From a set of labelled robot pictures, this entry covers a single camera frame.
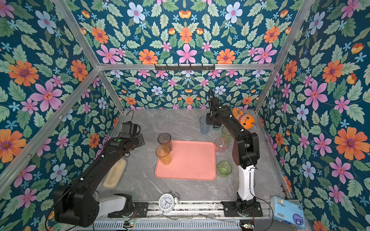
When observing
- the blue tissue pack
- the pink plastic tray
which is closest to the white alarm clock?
the pink plastic tray

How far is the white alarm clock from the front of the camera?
73 centimetres

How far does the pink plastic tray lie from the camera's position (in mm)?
863

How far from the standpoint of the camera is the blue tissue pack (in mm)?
671

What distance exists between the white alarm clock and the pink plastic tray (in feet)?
0.36

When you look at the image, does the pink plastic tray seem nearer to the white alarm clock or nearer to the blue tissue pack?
the white alarm clock

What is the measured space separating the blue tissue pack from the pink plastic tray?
0.33m

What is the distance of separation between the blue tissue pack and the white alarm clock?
490mm
